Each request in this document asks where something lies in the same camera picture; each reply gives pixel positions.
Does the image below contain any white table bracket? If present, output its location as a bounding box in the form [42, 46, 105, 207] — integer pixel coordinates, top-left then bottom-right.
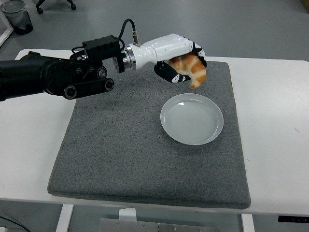
[118, 208, 138, 222]

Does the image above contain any round grey plate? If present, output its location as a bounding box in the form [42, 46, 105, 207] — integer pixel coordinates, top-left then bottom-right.
[160, 93, 225, 146]

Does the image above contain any black table control panel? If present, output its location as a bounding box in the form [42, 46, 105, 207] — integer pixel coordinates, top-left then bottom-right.
[277, 215, 309, 223]

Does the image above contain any white frame furniture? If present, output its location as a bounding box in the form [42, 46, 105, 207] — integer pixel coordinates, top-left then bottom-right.
[0, 11, 14, 48]

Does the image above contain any golden croissant bread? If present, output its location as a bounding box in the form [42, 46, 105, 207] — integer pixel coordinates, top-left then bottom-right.
[169, 53, 207, 89]

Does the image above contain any grey felt mat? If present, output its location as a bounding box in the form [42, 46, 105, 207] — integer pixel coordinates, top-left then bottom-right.
[47, 60, 252, 210]

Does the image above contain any grey metal plate with screws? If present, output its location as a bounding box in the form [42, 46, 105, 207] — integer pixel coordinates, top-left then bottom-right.
[98, 217, 192, 232]

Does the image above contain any white table leg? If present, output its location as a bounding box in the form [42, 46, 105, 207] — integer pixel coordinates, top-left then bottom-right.
[55, 204, 74, 232]
[241, 214, 254, 232]

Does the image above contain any black mesh trash bin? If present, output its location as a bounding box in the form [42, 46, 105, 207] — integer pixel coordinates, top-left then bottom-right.
[0, 0, 34, 36]

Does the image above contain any black office chair base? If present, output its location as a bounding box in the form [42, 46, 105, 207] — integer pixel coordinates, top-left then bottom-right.
[35, 0, 77, 15]

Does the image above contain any black floor cable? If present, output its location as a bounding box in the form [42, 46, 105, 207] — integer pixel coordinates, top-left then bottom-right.
[0, 214, 32, 232]

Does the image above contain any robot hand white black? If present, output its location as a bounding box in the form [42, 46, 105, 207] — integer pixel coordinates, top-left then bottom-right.
[131, 33, 208, 84]

